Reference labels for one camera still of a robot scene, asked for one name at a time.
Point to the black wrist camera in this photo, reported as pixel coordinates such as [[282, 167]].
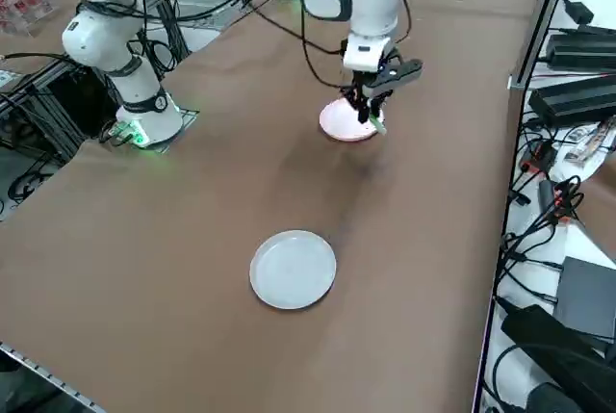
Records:
[[404, 72]]

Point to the aluminium frame post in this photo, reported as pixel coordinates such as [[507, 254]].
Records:
[[544, 23]]

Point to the large black power brick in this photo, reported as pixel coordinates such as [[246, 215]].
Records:
[[572, 97], [582, 51]]

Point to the black bulky device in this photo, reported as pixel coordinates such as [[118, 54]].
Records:
[[553, 355]]

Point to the printed packet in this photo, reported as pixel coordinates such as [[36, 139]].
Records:
[[589, 142]]

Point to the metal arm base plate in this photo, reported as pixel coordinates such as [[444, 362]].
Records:
[[185, 117]]

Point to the grey flat box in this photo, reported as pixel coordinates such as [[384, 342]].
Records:
[[587, 297]]

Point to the green marker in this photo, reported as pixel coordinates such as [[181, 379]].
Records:
[[377, 122]]

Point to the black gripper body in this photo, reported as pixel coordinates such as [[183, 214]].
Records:
[[380, 83]]

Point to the small black power adapter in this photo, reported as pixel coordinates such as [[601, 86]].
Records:
[[579, 11]]

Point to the aluminium table edge rail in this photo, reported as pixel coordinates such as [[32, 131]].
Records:
[[48, 374]]

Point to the blue plate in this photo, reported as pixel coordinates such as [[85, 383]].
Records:
[[292, 269]]

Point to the white plate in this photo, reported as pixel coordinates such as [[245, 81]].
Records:
[[339, 121]]

